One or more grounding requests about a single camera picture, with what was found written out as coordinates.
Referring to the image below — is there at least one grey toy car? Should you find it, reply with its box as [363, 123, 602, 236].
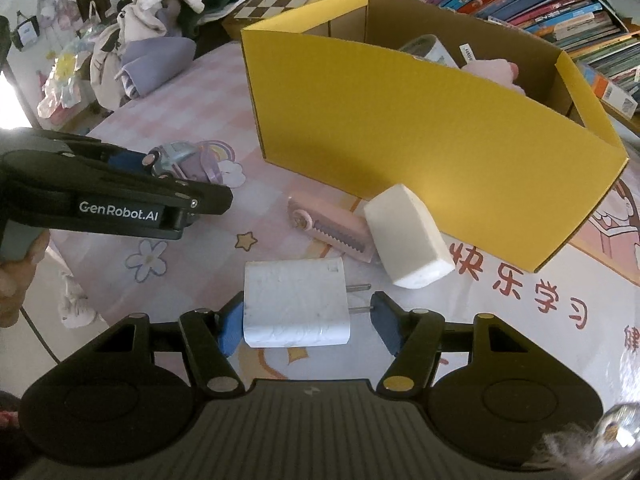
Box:
[149, 141, 201, 183]

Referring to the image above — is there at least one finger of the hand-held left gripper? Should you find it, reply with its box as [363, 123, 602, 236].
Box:
[70, 156, 234, 217]
[62, 140, 157, 174]

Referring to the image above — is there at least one row of books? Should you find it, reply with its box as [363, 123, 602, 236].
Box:
[390, 0, 640, 126]

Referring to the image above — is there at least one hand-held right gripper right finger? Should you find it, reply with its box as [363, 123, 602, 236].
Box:
[369, 291, 571, 398]

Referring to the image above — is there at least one pink plush toy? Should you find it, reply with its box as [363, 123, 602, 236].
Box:
[460, 58, 528, 96]

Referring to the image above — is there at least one lavender garment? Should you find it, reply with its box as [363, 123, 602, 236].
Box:
[120, 35, 197, 98]

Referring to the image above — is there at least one clear packing tape roll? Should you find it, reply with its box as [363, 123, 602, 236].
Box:
[397, 34, 463, 68]

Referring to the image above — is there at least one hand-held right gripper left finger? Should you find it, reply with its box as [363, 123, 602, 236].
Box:
[50, 292, 247, 398]

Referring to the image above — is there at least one person's left hand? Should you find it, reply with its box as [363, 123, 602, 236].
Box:
[0, 232, 52, 329]

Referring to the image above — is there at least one yellow cardboard box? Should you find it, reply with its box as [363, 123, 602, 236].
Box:
[240, 0, 629, 275]

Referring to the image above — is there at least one white plug charger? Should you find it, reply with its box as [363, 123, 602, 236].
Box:
[242, 257, 372, 350]

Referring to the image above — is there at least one clear plastic bag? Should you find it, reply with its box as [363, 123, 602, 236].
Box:
[37, 0, 116, 121]

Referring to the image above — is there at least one pink checked tablecloth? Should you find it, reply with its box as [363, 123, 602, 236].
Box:
[37, 42, 640, 411]

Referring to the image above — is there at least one white foam block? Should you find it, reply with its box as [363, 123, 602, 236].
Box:
[363, 184, 456, 289]

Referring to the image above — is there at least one black cable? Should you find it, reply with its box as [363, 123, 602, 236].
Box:
[19, 307, 60, 365]

